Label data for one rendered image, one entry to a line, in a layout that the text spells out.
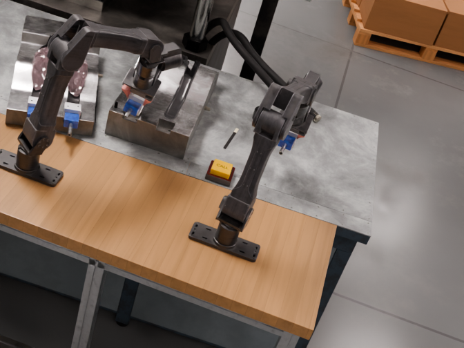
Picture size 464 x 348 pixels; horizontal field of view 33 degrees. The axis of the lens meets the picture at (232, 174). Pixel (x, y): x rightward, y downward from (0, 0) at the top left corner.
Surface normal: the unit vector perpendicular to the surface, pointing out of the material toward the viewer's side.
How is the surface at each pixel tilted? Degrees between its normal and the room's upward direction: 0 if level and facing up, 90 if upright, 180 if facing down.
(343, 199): 0
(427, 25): 90
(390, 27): 90
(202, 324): 90
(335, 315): 0
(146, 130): 90
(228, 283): 0
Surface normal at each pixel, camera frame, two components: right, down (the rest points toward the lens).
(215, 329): -0.18, 0.55
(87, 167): 0.25, -0.77
